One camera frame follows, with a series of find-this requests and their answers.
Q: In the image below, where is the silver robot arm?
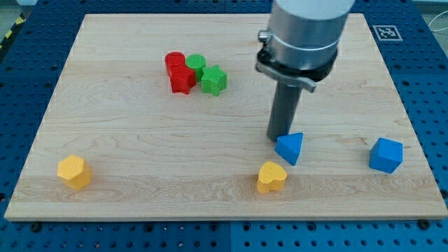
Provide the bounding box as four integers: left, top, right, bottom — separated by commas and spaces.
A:
255, 0, 354, 92

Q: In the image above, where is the blue cube block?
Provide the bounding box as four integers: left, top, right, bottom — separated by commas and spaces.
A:
369, 138, 403, 174

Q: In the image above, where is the green star block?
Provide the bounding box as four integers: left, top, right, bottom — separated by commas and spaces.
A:
201, 65, 227, 96

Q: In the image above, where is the red star block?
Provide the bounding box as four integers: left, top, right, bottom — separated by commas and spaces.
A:
169, 65, 196, 95

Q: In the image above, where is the blue triangle block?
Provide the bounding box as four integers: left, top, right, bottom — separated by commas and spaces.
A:
274, 132, 304, 166

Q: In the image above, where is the wooden board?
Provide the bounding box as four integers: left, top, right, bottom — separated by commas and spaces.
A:
5, 14, 447, 221

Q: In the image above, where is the yellow heart block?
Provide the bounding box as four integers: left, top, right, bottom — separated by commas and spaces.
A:
256, 161, 288, 194

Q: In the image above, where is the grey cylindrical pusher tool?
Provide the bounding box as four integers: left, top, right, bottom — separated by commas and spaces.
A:
267, 82, 302, 141

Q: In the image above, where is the green cylinder block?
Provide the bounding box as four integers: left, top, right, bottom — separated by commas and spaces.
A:
185, 54, 207, 82

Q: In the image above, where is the red cylinder block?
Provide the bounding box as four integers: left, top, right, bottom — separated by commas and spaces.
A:
164, 51, 186, 77

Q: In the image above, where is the yellow hexagon block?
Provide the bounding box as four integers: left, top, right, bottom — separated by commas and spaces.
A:
57, 155, 92, 190

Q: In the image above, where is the white fiducial marker tag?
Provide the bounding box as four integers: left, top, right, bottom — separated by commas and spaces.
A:
372, 25, 403, 41

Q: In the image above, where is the white cable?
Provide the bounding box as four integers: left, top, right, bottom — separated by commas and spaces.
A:
427, 9, 448, 36

